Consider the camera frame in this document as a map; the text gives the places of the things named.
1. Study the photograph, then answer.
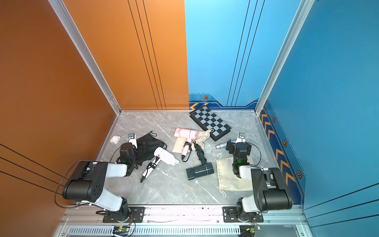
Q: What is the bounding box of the green circuit board right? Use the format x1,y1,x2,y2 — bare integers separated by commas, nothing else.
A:
246,225,261,235

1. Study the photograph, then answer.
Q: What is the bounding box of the silver cylinder flashlight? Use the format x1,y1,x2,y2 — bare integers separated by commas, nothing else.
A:
215,138,246,149

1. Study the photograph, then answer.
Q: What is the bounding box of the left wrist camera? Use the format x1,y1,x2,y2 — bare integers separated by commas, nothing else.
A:
128,133,138,148

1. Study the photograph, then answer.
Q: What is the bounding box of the dark green hair dryer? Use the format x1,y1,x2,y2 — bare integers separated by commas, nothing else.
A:
186,143,214,181

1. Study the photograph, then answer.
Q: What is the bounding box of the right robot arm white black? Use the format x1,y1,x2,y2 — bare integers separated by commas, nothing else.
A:
226,139,293,222

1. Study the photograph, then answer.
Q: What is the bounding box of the black cloth bag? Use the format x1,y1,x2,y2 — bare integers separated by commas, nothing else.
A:
137,131,167,162

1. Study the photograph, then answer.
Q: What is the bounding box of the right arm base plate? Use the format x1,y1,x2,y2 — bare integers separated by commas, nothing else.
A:
222,206,264,223

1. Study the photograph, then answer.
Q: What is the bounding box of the beige drawstring bag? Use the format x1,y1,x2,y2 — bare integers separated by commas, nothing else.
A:
216,158,253,198
172,130,210,153

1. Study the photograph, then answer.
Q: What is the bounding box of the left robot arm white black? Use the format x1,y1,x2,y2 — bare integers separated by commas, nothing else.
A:
62,141,145,223

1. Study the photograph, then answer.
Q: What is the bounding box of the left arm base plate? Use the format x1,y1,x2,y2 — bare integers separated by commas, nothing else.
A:
103,206,146,224

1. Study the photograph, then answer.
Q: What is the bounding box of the aluminium front rail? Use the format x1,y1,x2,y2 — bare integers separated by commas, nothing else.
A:
59,204,308,226

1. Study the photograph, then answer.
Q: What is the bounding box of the black white chessboard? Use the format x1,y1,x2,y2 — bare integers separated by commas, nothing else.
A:
189,105,232,141

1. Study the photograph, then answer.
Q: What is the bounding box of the beige drawstring bag under pink dryer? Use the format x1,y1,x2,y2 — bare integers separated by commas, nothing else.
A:
172,130,210,153

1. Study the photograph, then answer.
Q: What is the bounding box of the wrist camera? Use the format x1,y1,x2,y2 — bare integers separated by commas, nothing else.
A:
128,133,138,148
236,132,246,143

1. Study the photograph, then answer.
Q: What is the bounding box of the white earbuds case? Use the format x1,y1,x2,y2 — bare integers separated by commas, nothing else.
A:
110,135,121,144

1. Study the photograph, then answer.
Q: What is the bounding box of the green circuit board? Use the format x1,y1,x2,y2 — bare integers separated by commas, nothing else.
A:
246,225,261,235
112,226,131,237

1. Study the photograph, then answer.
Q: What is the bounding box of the green circuit board left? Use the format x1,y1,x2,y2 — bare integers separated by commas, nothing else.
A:
112,226,131,237

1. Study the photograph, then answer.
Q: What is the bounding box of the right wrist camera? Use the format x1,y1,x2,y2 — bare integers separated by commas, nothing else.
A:
236,132,246,143

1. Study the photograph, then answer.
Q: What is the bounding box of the pink hair dryer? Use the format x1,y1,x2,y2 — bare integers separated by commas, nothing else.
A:
174,128,197,162

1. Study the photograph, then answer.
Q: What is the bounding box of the white hair dryer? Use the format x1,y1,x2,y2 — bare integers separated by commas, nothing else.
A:
140,147,179,183

